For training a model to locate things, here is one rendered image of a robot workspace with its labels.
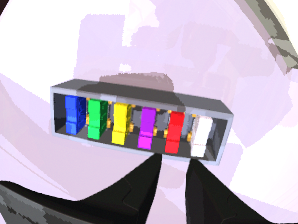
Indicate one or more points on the purple fuse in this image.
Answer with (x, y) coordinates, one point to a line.
(147, 127)

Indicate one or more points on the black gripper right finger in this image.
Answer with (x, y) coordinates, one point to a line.
(208, 201)

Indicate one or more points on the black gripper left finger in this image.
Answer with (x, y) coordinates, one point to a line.
(125, 202)

